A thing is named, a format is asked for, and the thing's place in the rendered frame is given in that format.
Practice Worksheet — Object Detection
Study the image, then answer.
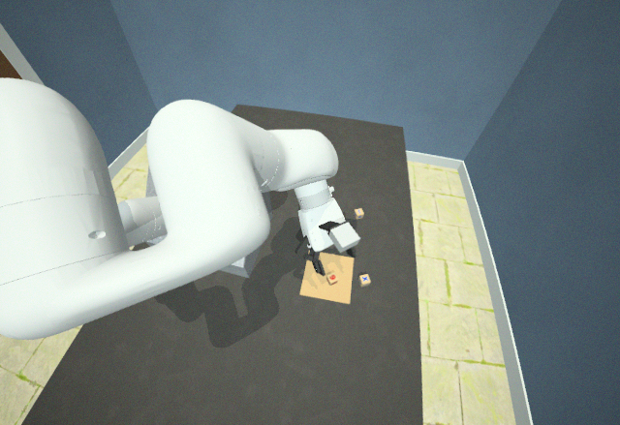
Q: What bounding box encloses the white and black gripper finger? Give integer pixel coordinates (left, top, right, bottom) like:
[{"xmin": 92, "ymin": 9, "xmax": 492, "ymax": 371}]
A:
[
  {"xmin": 295, "ymin": 235, "xmax": 326, "ymax": 276},
  {"xmin": 345, "ymin": 219, "xmax": 357, "ymax": 258}
]

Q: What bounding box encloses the tan flat mat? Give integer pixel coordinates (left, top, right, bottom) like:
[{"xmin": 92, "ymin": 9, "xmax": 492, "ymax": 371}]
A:
[{"xmin": 300, "ymin": 253, "xmax": 354, "ymax": 304}]

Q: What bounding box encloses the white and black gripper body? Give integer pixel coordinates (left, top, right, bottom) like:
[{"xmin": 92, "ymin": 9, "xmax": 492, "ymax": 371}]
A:
[{"xmin": 298, "ymin": 197, "xmax": 346, "ymax": 252}]

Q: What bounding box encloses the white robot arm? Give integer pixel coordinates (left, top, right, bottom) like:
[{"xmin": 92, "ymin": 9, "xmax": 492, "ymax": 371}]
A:
[{"xmin": 0, "ymin": 77, "xmax": 338, "ymax": 340}]

